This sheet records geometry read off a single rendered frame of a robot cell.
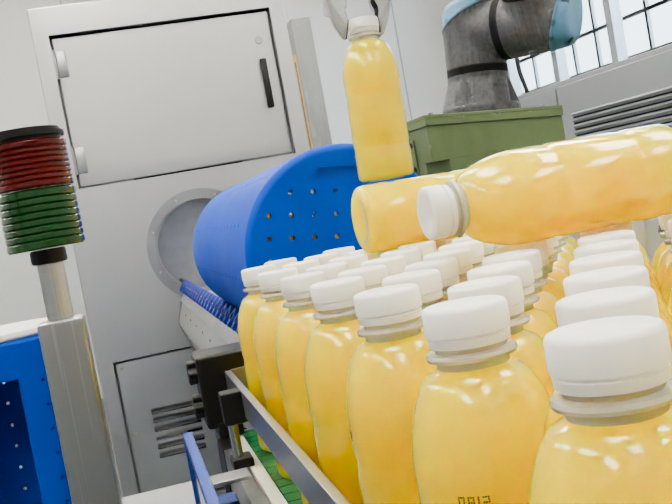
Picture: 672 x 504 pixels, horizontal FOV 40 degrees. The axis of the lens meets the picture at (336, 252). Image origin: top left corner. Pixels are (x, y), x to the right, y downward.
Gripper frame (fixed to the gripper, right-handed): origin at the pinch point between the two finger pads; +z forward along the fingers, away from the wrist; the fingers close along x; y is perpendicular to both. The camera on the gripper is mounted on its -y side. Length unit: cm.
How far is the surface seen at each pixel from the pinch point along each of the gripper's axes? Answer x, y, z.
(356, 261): 12.2, -23.8, 27.7
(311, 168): 6.6, 11.9, 15.9
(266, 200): 13.3, 12.1, 19.2
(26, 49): 58, 525, -120
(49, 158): 39, -32, 15
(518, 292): 16, -67, 29
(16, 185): 41, -32, 17
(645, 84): -138, 150, -4
